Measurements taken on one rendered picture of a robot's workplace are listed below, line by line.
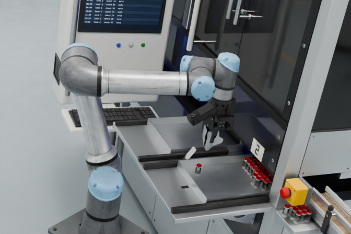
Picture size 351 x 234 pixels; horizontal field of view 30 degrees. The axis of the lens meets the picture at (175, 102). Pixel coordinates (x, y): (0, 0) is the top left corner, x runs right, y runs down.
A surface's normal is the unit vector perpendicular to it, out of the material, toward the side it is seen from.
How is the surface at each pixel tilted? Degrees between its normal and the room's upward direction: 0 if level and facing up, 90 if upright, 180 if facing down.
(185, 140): 0
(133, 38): 90
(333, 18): 90
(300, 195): 90
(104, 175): 7
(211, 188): 0
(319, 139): 90
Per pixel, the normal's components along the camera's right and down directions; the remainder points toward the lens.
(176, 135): 0.16, -0.89
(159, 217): -0.91, 0.04
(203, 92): 0.08, 0.45
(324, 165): 0.39, 0.47
